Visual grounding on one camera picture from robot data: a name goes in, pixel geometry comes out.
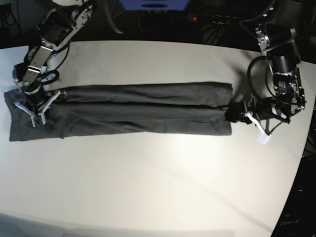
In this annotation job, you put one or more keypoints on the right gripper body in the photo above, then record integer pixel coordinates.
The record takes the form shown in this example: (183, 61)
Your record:
(36, 100)

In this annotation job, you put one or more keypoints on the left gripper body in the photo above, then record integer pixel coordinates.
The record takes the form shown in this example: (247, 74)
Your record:
(267, 108)

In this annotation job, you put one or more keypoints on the dark grey T-shirt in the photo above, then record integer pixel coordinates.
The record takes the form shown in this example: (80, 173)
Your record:
(180, 108)

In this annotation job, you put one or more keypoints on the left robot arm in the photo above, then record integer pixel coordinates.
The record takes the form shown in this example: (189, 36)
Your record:
(276, 29)

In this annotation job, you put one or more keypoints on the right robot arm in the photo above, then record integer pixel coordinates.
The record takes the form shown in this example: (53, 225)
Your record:
(54, 34)

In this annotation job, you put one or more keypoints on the black power strip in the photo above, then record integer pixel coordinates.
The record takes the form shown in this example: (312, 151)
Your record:
(213, 19)

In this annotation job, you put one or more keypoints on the black case with white lettering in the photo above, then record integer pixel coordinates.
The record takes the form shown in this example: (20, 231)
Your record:
(298, 217)

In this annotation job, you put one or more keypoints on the blue box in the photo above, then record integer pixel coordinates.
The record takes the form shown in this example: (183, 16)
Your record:
(140, 5)

